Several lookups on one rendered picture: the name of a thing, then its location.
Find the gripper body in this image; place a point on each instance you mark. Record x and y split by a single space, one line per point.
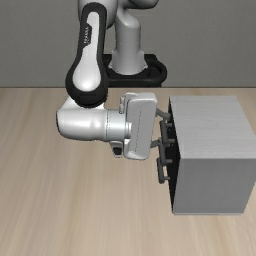
140 125

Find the grey cabinet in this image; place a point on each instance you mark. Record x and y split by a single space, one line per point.
210 153

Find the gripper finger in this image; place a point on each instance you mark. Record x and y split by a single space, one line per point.
163 114
155 143

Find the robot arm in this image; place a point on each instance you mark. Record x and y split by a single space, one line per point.
86 123

